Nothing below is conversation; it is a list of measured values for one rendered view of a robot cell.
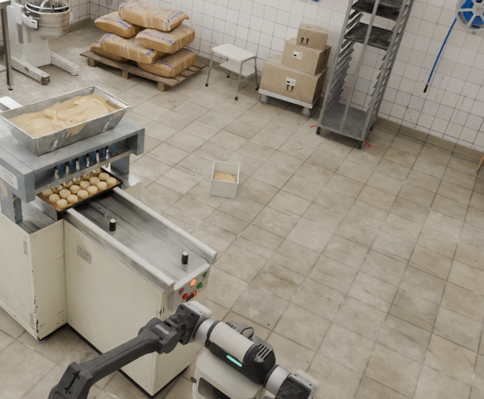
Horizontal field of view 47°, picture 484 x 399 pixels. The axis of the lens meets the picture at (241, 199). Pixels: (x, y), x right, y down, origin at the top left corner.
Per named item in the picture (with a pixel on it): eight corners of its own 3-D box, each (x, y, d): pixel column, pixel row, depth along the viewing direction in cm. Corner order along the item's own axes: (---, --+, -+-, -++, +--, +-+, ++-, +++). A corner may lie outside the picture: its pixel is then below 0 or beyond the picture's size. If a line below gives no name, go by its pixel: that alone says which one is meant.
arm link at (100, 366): (81, 385, 146) (56, 364, 150) (70, 425, 151) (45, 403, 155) (183, 329, 184) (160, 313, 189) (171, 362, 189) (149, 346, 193)
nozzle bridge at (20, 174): (-12, 203, 278) (-20, 143, 258) (103, 156, 328) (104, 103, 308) (28, 234, 263) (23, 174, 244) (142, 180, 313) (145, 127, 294)
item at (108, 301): (66, 332, 324) (60, 208, 273) (112, 302, 348) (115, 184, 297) (150, 407, 293) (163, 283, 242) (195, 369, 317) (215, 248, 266)
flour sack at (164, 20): (113, 19, 609) (113, 4, 599) (132, 10, 642) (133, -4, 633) (173, 36, 594) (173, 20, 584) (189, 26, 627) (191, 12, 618)
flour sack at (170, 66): (169, 81, 601) (170, 68, 593) (135, 70, 611) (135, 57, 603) (198, 62, 658) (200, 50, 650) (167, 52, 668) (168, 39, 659)
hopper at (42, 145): (-1, 139, 263) (-4, 113, 255) (94, 108, 302) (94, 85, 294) (36, 165, 250) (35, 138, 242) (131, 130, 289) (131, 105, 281)
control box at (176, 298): (167, 308, 257) (169, 286, 250) (202, 283, 274) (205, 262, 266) (173, 313, 256) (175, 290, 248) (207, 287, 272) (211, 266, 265)
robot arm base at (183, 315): (186, 345, 195) (200, 315, 193) (174, 349, 188) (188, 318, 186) (167, 332, 198) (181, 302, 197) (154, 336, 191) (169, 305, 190)
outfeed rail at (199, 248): (-26, 104, 354) (-28, 95, 350) (-21, 103, 356) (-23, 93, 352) (212, 265, 265) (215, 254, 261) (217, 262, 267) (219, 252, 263)
